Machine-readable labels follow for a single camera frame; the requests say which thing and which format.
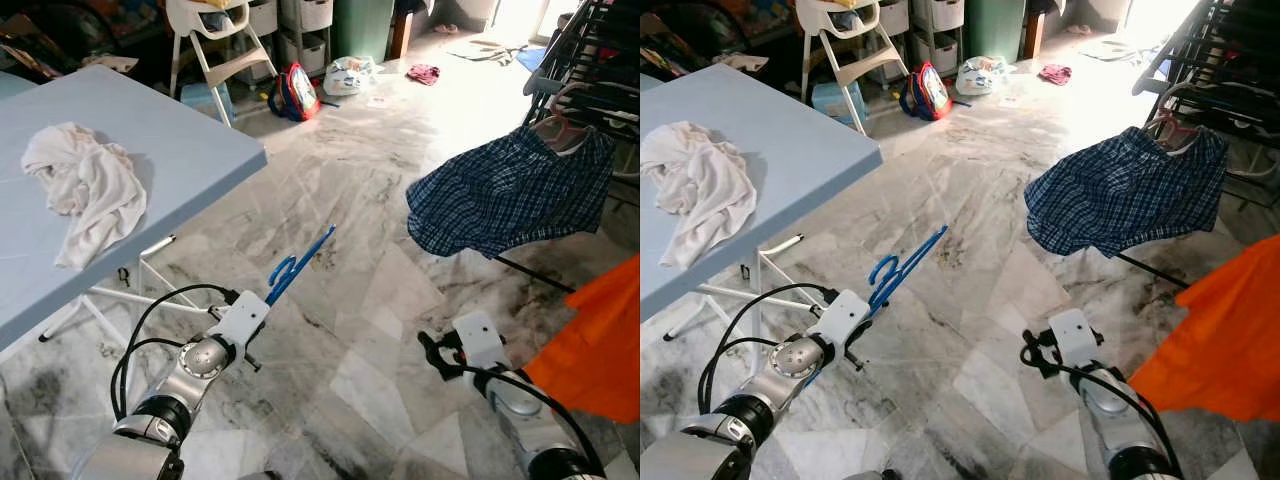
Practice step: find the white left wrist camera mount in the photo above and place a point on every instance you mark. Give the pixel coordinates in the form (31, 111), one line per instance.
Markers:
(242, 318)
(842, 318)

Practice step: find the orange T-shirt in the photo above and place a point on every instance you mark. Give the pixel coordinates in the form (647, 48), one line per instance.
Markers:
(1220, 340)
(590, 350)

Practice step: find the beige cloth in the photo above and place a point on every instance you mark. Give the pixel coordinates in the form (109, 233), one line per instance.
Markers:
(110, 63)
(742, 62)

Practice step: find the black clothes drying rack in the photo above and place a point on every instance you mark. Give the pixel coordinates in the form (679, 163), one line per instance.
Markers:
(1148, 86)
(538, 86)

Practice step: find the grey-blue folding table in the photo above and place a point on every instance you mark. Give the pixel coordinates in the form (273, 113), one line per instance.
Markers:
(180, 150)
(800, 150)

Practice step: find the white drawer unit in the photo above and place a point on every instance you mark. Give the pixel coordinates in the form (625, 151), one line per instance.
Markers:
(937, 50)
(305, 50)

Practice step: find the white printed bag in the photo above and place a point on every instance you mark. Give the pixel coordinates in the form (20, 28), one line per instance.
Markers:
(348, 78)
(980, 78)

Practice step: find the cream white garment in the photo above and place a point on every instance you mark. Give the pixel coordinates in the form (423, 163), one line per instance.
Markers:
(700, 195)
(95, 195)

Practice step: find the red and blue backpack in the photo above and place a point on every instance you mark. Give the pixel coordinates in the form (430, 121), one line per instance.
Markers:
(300, 92)
(930, 92)

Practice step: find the blue plastic clothes hanger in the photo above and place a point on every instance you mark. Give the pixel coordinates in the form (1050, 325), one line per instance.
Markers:
(305, 262)
(915, 258)

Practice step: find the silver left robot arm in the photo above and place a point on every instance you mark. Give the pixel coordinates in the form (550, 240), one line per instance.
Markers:
(795, 360)
(200, 360)

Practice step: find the blue plaid shirt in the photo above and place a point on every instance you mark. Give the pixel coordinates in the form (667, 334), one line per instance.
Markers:
(1125, 195)
(510, 195)

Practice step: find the pink clothes hanger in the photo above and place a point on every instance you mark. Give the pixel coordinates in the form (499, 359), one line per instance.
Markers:
(1165, 128)
(553, 125)

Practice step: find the white baby high chair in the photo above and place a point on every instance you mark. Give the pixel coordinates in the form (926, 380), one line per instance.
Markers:
(870, 68)
(240, 68)

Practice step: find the green bin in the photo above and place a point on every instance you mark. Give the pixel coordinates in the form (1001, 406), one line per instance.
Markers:
(995, 28)
(362, 28)

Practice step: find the beige floor mat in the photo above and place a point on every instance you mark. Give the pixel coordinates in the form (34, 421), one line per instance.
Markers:
(1108, 50)
(480, 50)

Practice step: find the light blue plastic box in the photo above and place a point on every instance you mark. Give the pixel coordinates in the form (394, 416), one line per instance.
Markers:
(205, 100)
(835, 100)

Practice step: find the pink cloth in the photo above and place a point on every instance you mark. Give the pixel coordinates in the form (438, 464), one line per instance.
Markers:
(423, 74)
(1055, 74)

